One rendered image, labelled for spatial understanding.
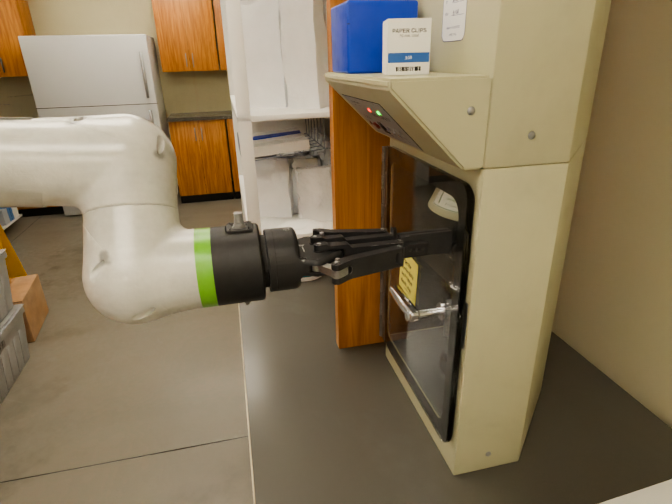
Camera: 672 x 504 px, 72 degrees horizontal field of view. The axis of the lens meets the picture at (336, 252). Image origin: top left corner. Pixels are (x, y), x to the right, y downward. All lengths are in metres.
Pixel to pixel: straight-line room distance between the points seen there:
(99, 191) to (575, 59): 0.52
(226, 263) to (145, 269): 0.08
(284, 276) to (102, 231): 0.19
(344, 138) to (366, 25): 0.25
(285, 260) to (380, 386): 0.48
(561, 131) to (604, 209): 0.48
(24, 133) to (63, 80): 5.00
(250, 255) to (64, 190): 0.20
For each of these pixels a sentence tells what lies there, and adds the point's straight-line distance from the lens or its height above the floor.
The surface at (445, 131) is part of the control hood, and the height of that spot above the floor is 1.46.
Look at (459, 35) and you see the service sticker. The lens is 0.61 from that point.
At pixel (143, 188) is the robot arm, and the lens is 0.53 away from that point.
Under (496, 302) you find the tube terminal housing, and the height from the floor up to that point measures 1.23.
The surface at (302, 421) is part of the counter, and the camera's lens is 0.87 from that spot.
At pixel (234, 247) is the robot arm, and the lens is 0.52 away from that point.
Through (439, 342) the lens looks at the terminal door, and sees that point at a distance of 0.70.
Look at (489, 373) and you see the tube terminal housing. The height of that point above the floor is 1.12.
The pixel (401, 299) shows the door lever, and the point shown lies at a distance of 0.68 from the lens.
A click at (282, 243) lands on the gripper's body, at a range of 0.53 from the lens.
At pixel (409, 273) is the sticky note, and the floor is 1.20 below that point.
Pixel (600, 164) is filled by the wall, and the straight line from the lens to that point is 1.06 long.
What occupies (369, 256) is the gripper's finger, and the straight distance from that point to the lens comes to 0.53.
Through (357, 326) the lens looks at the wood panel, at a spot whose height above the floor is 0.99.
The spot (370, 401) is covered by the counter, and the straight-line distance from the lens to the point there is 0.91.
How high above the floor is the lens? 1.53
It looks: 23 degrees down
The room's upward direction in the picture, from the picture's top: 2 degrees counter-clockwise
